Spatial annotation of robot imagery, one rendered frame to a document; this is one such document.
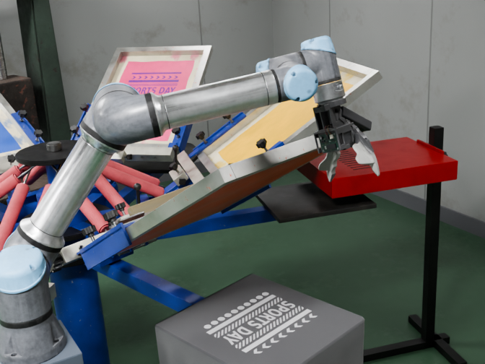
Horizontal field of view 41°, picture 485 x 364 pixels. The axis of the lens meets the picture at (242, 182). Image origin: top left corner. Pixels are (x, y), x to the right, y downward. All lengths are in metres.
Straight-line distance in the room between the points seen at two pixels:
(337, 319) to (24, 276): 1.00
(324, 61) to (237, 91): 0.27
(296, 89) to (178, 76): 2.33
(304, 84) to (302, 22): 4.92
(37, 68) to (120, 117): 3.82
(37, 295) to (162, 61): 2.50
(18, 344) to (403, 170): 1.92
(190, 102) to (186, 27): 4.91
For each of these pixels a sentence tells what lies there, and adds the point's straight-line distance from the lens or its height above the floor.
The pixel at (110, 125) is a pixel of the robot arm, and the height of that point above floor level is 1.70.
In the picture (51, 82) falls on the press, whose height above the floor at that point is 1.21.
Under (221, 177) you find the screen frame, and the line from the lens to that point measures 1.52.
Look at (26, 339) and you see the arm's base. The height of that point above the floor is 1.26.
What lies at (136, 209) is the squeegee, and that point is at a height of 1.29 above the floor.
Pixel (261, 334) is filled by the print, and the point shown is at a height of 0.95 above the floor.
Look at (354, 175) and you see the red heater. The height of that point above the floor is 1.10.
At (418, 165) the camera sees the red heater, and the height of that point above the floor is 1.11.
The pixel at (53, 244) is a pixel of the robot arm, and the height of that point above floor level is 1.41.
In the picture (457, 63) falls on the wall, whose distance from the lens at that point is 4.95.
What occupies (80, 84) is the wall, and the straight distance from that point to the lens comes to 5.95.
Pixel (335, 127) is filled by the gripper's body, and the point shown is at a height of 1.63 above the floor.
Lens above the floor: 2.02
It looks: 19 degrees down
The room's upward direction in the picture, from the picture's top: 3 degrees counter-clockwise
